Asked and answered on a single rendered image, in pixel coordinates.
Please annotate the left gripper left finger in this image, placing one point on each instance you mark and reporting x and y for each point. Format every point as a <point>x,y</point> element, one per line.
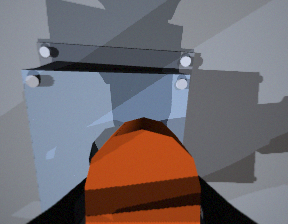
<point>68,210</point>

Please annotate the light blue metal plate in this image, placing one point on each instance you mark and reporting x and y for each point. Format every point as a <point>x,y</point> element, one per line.
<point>73,112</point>

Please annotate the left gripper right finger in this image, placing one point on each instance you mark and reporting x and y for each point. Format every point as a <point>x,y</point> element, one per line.
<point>214,209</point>

